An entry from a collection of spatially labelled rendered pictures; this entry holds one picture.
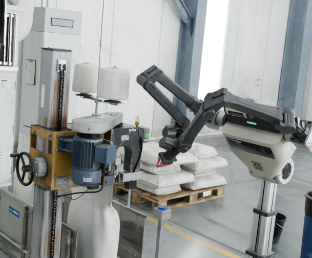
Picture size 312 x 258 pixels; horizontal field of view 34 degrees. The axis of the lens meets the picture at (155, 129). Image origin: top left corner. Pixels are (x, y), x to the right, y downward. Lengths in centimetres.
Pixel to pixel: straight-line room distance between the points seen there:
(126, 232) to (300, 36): 840
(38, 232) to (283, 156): 137
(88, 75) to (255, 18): 784
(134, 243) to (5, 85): 270
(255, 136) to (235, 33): 736
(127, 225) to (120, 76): 123
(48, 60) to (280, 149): 127
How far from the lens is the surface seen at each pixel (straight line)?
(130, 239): 349
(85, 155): 259
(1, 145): 566
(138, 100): 837
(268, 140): 267
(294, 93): 1130
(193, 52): 860
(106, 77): 262
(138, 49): 825
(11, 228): 373
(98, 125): 255
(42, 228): 287
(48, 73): 270
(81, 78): 284
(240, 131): 279
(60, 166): 274
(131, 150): 301
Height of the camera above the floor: 183
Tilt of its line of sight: 9 degrees down
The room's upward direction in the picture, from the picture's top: 5 degrees clockwise
